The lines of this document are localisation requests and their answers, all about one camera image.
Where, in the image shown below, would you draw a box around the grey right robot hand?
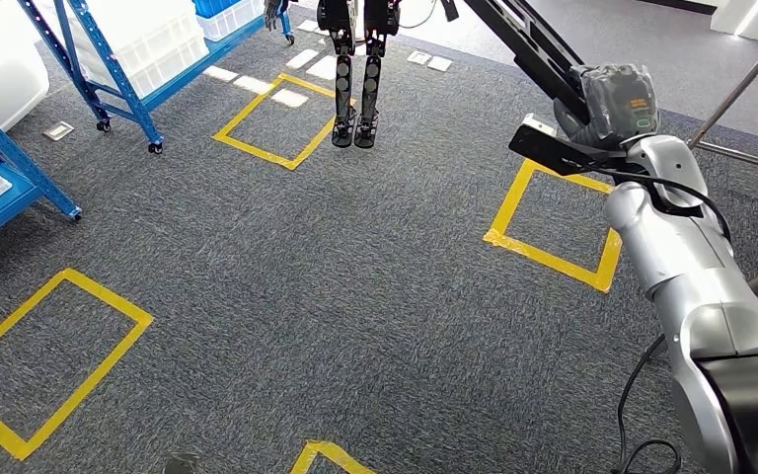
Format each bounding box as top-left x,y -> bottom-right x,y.
552,63 -> 661,150

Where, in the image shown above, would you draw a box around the long black plastic frame part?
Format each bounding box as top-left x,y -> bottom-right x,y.
462,0 -> 593,125

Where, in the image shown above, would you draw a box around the blue metal shelf rack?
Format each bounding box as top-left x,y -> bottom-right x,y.
0,88 -> 84,257
16,0 -> 296,156

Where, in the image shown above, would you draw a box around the white cabinet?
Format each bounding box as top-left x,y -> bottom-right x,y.
711,0 -> 758,43

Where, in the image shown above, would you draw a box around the yellow floor tape square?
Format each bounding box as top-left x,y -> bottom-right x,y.
212,73 -> 356,172
289,440 -> 377,474
483,158 -> 624,294
0,268 -> 155,462

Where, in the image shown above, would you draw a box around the black humanoid robot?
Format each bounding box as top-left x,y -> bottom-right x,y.
263,0 -> 459,150

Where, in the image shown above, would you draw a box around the blue plastic crate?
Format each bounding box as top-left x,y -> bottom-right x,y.
192,0 -> 243,20

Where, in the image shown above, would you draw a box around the stacked white plastic crates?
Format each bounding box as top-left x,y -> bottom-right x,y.
36,0 -> 211,100

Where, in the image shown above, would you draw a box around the white car body red stripe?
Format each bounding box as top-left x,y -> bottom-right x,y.
0,0 -> 50,132

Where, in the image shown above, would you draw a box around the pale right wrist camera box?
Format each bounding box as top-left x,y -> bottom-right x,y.
522,113 -> 558,138

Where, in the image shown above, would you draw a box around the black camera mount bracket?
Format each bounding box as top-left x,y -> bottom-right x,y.
508,123 -> 629,178

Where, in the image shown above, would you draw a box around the thin black camera cable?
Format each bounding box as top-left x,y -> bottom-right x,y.
581,166 -> 733,243

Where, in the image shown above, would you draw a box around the black looped cable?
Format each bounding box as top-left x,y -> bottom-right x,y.
614,333 -> 681,474

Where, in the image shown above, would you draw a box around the dark left wrist camera mount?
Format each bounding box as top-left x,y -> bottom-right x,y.
161,452 -> 200,474

